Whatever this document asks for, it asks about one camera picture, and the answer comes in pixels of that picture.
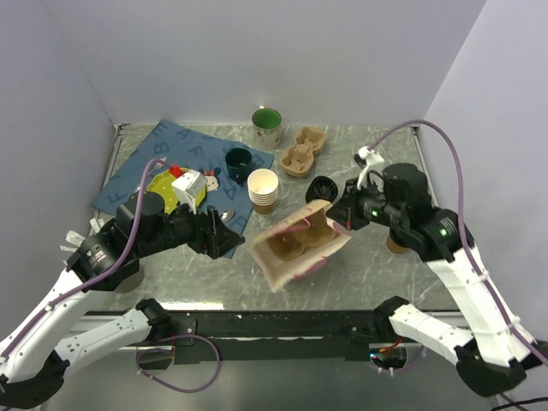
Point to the white floral mug green inside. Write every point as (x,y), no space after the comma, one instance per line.
(267,124)

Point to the cream cakes paper bag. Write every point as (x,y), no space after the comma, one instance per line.
(278,272)

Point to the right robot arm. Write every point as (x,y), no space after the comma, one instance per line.
(493,354)

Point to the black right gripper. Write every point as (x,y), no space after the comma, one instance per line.
(345,210)

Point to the blue letter-print cloth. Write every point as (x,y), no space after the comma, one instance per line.
(200,148)

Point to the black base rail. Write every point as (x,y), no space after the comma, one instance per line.
(274,335)

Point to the mouse plush toy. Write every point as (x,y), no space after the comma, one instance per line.
(212,179)

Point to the dark green mug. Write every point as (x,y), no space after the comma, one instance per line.
(239,163)

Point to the yellow-green dotted plate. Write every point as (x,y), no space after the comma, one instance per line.
(161,184)

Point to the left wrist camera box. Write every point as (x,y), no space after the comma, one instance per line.
(189,187)

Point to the silver spoon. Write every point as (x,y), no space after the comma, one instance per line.
(227,215)

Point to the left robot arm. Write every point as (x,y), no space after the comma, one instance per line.
(39,355)

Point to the brown paper coffee cup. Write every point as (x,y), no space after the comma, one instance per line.
(394,247)

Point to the stack of paper cups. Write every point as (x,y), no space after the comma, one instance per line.
(262,185)

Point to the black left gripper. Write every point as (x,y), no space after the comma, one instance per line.
(211,235)

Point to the stack of black lids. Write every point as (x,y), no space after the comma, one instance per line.
(321,188)

